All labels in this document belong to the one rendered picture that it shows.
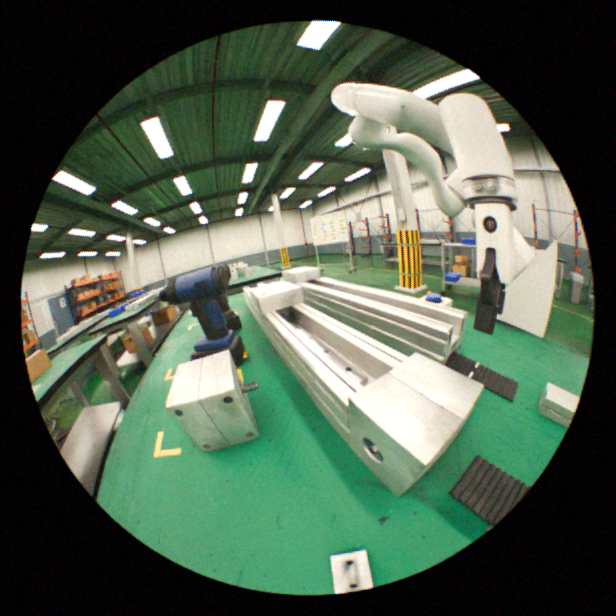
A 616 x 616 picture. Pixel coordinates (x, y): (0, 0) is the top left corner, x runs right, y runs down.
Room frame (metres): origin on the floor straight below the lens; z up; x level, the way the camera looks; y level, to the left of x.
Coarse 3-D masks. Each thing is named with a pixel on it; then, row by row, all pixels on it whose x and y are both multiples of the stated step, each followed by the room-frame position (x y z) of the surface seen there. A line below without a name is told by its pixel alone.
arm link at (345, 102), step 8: (336, 88) 0.37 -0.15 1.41; (344, 88) 0.34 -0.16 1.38; (352, 88) 0.32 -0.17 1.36; (336, 96) 0.37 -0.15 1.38; (344, 96) 0.35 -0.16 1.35; (352, 96) 0.32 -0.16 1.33; (336, 104) 0.40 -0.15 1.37; (344, 104) 0.37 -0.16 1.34; (352, 104) 0.34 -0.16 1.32; (344, 112) 0.44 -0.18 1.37; (352, 112) 0.38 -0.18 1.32
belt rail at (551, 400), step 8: (544, 392) 0.03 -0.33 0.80; (552, 392) 0.01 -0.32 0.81; (560, 392) 0.00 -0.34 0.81; (568, 392) -0.02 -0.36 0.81; (544, 400) 0.02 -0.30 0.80; (552, 400) 0.00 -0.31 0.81; (560, 400) -0.01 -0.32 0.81; (568, 400) -0.02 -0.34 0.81; (576, 400) -0.04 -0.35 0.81; (544, 408) 0.01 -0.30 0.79; (552, 408) 0.00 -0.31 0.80; (560, 408) -0.02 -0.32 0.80; (568, 408) -0.03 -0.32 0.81; (576, 408) -0.05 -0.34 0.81; (552, 416) -0.01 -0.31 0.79; (560, 416) -0.03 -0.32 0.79; (568, 416) -0.04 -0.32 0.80; (568, 424) -0.05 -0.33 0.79
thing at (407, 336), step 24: (312, 288) 0.60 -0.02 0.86; (336, 288) 0.60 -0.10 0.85; (360, 288) 0.49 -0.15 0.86; (336, 312) 0.48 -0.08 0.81; (360, 312) 0.38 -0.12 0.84; (384, 312) 0.31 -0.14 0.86; (408, 312) 0.28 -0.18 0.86; (432, 312) 0.28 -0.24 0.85; (456, 312) 0.24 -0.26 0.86; (384, 336) 0.31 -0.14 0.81; (408, 336) 0.26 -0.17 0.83; (432, 336) 0.22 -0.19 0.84; (456, 336) 0.22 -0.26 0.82
